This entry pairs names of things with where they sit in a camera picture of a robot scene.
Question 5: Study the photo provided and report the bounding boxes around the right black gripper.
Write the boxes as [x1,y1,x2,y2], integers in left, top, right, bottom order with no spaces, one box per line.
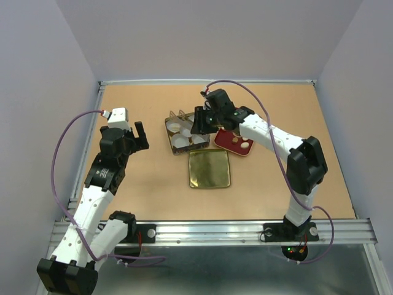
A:
[189,106,223,135]

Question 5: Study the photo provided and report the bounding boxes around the metal tongs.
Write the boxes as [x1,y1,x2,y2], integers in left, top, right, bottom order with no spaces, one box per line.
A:
[169,110,193,130]

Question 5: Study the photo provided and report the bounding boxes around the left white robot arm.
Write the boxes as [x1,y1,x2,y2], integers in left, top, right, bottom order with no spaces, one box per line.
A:
[37,122,149,294]

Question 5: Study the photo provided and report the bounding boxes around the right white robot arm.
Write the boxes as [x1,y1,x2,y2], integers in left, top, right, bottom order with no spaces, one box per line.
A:
[191,88,328,240]

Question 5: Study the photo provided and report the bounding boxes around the square chocolate tin box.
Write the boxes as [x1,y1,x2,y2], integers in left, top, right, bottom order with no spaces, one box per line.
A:
[165,110,210,155]

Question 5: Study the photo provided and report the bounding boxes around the red lacquer tray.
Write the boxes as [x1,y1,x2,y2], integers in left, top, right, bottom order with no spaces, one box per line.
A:
[214,127,254,157]

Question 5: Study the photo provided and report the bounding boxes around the white paper cup front-right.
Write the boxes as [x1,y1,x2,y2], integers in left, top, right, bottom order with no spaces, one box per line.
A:
[191,135,207,144]

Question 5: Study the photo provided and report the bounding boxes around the white paper cup centre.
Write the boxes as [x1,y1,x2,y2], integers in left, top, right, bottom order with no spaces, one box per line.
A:
[180,125,192,138]

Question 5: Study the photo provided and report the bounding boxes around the white paper cup back-left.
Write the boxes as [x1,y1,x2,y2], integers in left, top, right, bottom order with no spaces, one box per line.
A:
[166,120,181,133]

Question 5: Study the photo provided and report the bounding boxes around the white paper cup front-left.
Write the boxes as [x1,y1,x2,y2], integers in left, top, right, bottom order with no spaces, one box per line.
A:
[171,133,189,149]

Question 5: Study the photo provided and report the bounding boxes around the gold tin lid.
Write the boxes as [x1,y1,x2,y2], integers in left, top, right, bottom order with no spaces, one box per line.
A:
[188,149,231,189]

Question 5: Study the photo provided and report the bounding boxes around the small electronics board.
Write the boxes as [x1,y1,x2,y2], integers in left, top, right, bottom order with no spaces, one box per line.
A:
[281,246,308,262]

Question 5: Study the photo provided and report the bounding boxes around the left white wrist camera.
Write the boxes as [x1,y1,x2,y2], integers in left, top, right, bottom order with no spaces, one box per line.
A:
[107,108,131,131]

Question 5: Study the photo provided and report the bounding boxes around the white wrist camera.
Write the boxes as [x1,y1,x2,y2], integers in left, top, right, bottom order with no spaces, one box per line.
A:
[107,108,131,131]
[200,87,210,97]

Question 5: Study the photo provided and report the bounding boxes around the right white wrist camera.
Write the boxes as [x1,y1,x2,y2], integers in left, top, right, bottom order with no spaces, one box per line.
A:
[200,87,210,97]

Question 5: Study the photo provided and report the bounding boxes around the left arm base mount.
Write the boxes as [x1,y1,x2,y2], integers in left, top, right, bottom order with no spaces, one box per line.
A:
[109,211,157,245]

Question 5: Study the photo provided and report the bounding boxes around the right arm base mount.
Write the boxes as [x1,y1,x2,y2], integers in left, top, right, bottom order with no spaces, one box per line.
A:
[258,217,319,243]

